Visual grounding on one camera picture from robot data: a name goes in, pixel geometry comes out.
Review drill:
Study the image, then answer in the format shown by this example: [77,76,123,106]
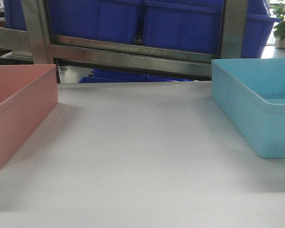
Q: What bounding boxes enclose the blue crate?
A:
[47,0,143,44]
[142,0,223,54]
[241,0,281,58]
[3,0,27,31]

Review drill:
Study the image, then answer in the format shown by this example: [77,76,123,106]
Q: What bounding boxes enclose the potted green plant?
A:
[270,0,285,49]

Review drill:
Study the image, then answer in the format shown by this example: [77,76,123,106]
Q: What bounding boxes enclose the blue crate centre left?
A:
[47,0,143,44]

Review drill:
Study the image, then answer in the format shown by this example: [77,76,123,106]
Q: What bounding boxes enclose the blue crate far left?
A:
[3,0,27,31]

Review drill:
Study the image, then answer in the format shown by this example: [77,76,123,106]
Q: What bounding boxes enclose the stainless steel shelf rack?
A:
[0,0,248,81]

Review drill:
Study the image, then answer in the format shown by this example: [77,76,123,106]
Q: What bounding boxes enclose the blue crates under shelf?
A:
[79,69,192,83]

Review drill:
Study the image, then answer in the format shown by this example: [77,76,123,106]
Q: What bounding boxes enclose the blue crate far right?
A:
[241,0,281,58]

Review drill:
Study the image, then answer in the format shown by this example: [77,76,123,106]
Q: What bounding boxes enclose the blue crate centre right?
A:
[142,0,223,54]

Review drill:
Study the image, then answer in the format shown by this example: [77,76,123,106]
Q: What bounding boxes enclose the light blue plastic box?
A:
[211,58,285,159]

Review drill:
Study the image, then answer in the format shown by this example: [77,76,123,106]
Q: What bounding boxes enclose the pink plastic box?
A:
[0,64,58,169]

